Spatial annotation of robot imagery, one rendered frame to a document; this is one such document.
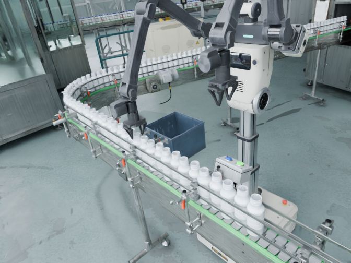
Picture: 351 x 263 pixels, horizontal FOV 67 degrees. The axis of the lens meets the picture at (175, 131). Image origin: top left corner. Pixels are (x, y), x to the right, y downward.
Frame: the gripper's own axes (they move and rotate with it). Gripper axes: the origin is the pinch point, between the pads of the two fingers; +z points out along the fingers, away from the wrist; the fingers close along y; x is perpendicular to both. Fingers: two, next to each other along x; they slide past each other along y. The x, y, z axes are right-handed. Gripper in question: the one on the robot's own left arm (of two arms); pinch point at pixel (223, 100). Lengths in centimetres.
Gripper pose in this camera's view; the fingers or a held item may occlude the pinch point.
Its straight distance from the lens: 107.2
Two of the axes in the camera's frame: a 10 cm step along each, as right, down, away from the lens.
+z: 1.2, 8.7, 4.9
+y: 7.4, -4.0, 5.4
